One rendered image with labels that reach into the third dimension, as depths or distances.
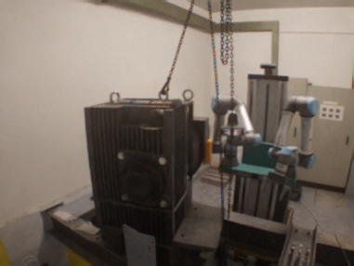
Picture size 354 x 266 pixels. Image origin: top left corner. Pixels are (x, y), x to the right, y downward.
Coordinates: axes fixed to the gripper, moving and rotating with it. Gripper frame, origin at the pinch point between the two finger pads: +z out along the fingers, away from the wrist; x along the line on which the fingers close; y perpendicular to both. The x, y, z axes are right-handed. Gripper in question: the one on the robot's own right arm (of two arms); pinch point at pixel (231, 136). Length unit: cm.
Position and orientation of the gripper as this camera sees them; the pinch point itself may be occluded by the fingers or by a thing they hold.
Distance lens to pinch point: 128.4
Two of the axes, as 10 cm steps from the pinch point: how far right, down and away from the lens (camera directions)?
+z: -2.4, 2.6, -9.3
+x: -9.7, -0.3, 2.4
